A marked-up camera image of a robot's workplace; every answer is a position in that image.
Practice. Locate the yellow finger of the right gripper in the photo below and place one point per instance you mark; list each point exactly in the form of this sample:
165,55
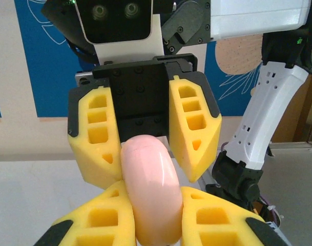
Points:
81,143
181,143

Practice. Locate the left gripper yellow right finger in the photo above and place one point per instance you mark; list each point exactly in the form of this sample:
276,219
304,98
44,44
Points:
189,225

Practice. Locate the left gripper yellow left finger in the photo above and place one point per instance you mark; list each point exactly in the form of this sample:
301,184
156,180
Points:
81,230

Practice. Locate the pink earbud charging case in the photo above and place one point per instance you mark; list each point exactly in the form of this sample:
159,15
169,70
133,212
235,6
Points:
153,192

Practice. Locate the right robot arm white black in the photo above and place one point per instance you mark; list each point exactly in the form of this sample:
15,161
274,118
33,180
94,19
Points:
263,115

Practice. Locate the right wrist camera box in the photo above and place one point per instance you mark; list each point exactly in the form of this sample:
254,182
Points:
114,20

